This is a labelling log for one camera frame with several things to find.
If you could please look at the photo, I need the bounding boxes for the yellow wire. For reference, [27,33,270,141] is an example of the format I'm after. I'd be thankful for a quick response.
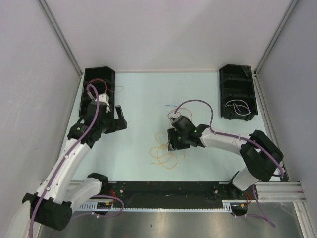
[149,131,186,170]

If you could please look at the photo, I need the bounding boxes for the blue wire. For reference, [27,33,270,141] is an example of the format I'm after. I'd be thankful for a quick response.
[165,104,179,119]

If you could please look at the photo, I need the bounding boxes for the pink wire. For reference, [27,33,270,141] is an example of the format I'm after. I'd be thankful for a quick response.
[88,78,124,93]

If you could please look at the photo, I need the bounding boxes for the white wire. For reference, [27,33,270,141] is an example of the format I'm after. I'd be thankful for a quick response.
[224,99,251,116]

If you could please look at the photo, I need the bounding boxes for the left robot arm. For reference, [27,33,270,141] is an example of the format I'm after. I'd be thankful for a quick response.
[22,101,127,231]

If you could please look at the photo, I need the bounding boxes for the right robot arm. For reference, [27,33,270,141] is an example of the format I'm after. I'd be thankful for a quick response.
[168,116,284,199]

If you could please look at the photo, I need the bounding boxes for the left black compartment bin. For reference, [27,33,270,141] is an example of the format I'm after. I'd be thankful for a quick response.
[79,66,115,117]

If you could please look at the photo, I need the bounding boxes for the black compartment bin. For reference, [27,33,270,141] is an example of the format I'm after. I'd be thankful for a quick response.
[219,64,258,121]
[79,66,115,117]

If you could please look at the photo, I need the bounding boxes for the right black compartment bin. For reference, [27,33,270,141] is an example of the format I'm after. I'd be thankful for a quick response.
[219,64,258,121]

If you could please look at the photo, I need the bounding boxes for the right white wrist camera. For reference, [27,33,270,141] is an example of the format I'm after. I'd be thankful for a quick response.
[171,114,180,119]

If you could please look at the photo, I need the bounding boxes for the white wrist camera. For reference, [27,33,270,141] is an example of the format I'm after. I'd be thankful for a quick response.
[93,93,109,106]
[171,114,180,119]

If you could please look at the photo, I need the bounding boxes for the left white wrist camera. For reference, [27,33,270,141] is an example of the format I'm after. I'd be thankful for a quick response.
[93,93,109,106]

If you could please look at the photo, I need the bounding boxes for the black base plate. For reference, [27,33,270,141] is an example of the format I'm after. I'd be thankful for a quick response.
[101,181,254,204]

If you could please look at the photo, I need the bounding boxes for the grey slotted cable duct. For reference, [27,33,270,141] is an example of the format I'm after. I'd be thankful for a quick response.
[76,199,232,212]

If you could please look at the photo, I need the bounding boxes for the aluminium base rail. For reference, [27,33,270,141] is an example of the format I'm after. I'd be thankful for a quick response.
[35,181,304,202]

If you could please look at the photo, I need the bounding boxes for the right aluminium frame post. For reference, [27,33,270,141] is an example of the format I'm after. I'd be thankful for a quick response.
[254,0,300,75]

